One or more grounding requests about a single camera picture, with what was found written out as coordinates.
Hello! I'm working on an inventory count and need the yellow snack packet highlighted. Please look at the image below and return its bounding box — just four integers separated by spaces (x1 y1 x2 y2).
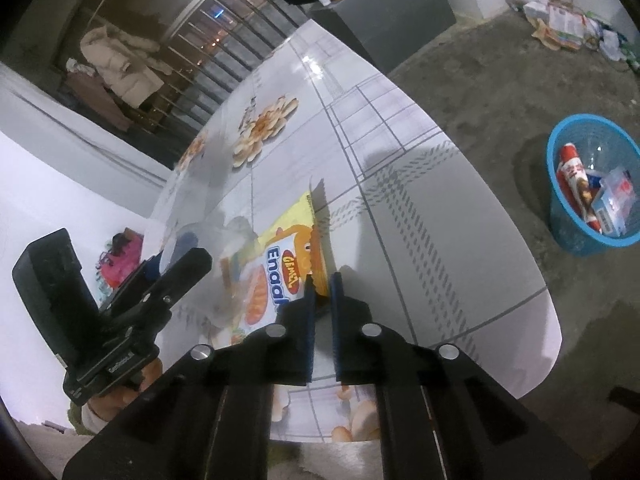
220 191 332 346

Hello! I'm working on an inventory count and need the clear red printed container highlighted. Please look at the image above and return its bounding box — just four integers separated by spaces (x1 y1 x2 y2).
600 166 637 211

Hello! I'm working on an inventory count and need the brown hanging garment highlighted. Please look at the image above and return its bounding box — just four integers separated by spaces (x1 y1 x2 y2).
65 57 131 131

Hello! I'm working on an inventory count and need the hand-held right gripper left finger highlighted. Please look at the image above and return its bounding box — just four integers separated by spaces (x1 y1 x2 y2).
61 280 318 480

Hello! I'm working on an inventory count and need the blue and white carton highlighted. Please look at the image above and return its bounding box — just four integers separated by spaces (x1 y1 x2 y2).
586 171 626 235

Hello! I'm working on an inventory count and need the pink bag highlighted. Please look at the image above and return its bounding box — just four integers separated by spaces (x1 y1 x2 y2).
97 230 146 291

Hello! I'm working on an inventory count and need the blue plastic wastebasket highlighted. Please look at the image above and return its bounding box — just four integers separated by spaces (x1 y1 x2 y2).
546 114 640 257

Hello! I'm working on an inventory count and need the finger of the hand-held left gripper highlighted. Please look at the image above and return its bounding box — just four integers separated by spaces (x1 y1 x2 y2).
99 256 167 317
99 247 213 342

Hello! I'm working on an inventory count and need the grey cabinet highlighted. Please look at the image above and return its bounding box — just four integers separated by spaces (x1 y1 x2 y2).
307 0 457 73

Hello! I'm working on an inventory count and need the metal balcony railing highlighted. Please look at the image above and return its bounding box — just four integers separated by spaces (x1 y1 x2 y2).
135 0 311 161

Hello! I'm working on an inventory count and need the floral tablecloth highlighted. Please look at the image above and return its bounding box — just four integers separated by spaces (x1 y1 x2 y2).
145 19 561 443

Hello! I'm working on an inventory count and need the pile of flattened packaging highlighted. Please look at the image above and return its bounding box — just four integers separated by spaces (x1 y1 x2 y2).
522 0 640 68

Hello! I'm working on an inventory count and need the red and white paper bag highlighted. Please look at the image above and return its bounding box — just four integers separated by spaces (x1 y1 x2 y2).
556 142 602 232

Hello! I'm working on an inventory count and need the clear plastic bottle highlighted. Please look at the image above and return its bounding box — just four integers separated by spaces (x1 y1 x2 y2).
160 217 261 331

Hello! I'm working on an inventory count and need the person's left hand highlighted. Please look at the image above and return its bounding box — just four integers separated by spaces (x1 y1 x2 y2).
81 359 165 432

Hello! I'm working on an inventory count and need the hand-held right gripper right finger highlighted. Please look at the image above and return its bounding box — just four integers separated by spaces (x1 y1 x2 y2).
329 273 592 480

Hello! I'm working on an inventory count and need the beige hanging coat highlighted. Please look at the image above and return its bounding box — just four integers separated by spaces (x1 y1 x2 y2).
80 26 166 108

